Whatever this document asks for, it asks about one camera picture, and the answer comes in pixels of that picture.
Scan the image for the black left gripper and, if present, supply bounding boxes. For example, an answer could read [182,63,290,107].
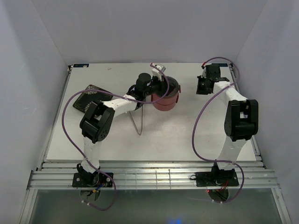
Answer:
[143,74,173,97]

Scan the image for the pink lunch bowl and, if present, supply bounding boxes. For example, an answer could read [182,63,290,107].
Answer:
[151,93,179,105]
[153,102,176,112]

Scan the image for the metal serving tongs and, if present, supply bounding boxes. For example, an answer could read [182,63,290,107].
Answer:
[129,107,143,136]

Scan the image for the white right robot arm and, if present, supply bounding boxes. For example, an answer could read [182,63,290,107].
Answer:
[196,63,258,185]

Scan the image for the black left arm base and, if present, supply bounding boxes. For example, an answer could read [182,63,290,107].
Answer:
[71,173,114,188]

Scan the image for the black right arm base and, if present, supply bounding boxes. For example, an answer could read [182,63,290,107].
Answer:
[195,171,239,187]

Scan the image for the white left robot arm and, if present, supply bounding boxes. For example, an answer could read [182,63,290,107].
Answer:
[80,73,170,187]

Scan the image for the blue table label right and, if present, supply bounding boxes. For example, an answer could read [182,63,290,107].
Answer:
[218,63,228,67]

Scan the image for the blue table label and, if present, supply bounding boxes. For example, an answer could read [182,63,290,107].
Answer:
[218,63,228,67]
[73,64,89,68]

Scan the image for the black floral rectangular plate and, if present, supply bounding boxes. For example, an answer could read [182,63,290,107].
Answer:
[72,84,113,113]

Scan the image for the blue table label left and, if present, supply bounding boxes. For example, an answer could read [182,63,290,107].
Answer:
[73,64,89,68]

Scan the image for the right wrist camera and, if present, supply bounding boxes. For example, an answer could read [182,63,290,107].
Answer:
[197,66,206,80]

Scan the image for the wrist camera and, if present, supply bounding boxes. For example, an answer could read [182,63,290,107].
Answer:
[150,63,166,81]
[197,66,206,80]

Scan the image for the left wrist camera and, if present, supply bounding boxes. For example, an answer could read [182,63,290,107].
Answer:
[150,63,166,81]

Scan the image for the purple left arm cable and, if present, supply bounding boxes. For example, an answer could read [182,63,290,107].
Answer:
[61,62,170,212]

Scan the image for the aluminium front rail frame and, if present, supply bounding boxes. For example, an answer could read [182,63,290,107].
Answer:
[27,161,279,190]

